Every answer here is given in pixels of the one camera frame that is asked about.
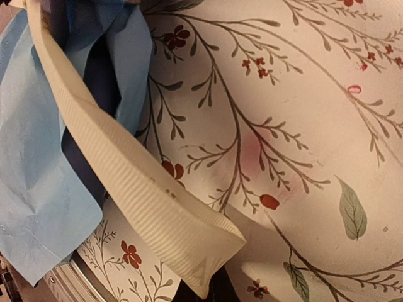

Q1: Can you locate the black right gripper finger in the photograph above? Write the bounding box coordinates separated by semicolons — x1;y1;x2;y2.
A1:
176;263;253;302

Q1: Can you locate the front aluminium rail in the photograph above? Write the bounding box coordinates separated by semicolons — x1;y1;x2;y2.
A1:
0;248;117;302

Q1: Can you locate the floral patterned table mat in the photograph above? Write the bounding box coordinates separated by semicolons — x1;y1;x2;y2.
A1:
72;0;403;302

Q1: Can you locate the dark navy tissue paper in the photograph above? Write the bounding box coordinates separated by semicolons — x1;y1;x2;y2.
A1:
42;1;121;206

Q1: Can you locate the white ribbon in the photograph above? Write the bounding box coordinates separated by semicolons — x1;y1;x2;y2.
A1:
23;1;246;298

